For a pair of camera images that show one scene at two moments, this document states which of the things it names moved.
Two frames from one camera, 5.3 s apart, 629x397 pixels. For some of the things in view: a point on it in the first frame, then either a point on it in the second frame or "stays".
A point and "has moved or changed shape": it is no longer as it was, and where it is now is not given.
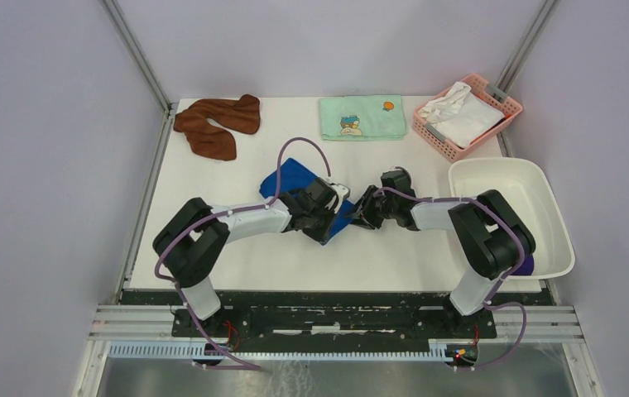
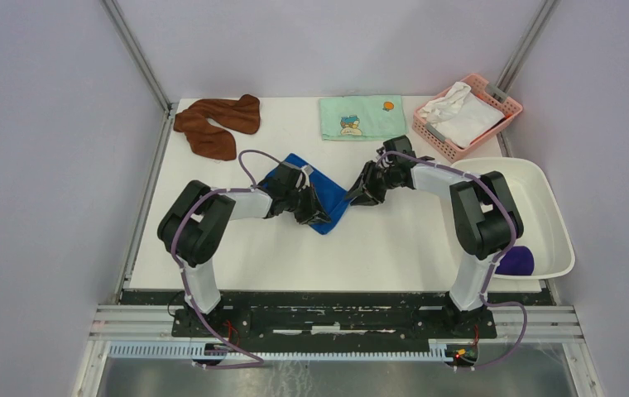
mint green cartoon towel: [362, 118] stays
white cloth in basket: [461, 115] stays
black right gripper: [364, 217] → [372, 195]
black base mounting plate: [333, 315] stays
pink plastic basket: [508, 107] stays
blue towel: [291, 175] has moved or changed shape
